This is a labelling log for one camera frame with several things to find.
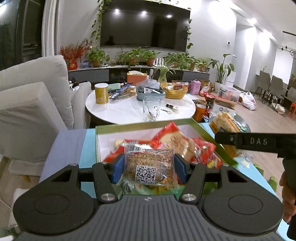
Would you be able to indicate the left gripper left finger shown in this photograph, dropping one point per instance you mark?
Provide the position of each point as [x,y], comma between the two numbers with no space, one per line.
[68,199]

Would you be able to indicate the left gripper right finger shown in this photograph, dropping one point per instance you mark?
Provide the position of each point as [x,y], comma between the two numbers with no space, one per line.
[228,199]

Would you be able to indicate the yellow packaged cake slice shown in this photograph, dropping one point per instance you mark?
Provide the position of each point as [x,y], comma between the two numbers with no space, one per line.
[224,122]

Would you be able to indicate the large red strawberry snack bag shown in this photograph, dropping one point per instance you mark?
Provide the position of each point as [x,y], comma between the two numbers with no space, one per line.
[193,150]

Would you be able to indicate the brown QR code snack packet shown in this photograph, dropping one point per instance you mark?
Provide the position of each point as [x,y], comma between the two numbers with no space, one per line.
[148,166]

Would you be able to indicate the person's right hand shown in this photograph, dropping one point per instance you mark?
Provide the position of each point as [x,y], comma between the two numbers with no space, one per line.
[288,199]

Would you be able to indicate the round dark side table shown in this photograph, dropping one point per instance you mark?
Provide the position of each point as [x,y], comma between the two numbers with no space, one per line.
[239,122]

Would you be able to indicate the white plastic bag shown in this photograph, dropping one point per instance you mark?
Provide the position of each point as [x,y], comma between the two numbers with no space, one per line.
[248,100]

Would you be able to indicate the white blue cardboard box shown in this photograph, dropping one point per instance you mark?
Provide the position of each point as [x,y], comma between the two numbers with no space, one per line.
[224,105]

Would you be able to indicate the orange mug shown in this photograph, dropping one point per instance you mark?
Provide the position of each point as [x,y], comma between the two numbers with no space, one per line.
[199,113]

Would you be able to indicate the green cardboard box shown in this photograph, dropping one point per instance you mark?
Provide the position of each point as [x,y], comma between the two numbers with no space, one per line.
[106,136]

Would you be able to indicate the grey sofa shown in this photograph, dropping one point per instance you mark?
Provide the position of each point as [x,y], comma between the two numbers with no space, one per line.
[36,104]

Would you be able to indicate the pink box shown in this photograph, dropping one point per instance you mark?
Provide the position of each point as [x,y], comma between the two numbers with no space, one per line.
[195,86]

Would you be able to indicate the round white coffee table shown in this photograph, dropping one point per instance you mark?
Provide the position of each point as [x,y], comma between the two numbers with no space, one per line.
[130,110]

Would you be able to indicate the yellow cylindrical can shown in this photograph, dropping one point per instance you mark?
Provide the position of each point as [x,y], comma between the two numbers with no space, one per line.
[101,93]

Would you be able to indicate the yellow woven basket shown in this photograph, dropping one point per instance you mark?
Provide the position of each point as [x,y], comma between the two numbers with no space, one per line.
[173,90]

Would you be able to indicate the black tv cabinet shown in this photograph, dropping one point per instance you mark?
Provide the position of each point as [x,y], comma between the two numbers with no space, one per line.
[124,73]

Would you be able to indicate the clear glass cup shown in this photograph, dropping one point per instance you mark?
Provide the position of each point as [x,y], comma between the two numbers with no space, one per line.
[151,106]

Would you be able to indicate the grey blue tray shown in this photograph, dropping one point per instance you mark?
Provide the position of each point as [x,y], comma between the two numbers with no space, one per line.
[148,91]

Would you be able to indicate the orange storage box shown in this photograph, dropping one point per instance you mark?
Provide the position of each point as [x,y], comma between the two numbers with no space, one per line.
[135,77]

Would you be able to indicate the red flower arrangement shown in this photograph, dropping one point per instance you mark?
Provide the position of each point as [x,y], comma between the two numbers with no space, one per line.
[73,52]

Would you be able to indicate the wall mounted television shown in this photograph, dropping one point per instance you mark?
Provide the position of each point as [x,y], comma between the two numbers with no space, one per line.
[144,24]

